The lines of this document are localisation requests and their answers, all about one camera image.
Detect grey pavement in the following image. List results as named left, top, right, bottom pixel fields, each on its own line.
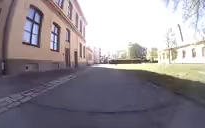
left=0, top=67, right=88, bottom=102

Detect cobblestone strip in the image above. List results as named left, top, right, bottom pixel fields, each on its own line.
left=0, top=73, right=78, bottom=118

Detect clump of trees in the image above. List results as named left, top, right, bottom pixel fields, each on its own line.
left=127, top=42, right=148, bottom=61

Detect bare tree branches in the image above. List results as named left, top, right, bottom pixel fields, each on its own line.
left=164, top=0, right=205, bottom=34

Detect grass lawn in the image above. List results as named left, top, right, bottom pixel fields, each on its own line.
left=113, top=62, right=205, bottom=103

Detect thin bare tree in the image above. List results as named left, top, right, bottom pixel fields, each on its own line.
left=163, top=28, right=178, bottom=64

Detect grey asphalt road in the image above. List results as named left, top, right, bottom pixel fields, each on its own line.
left=0, top=64, right=205, bottom=128

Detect dark hedge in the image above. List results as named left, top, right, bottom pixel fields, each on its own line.
left=108, top=58, right=144, bottom=65

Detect tall yellow building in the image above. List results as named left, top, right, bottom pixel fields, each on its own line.
left=0, top=0, right=89, bottom=77

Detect long white building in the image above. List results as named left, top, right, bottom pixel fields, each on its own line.
left=157, top=38, right=205, bottom=65

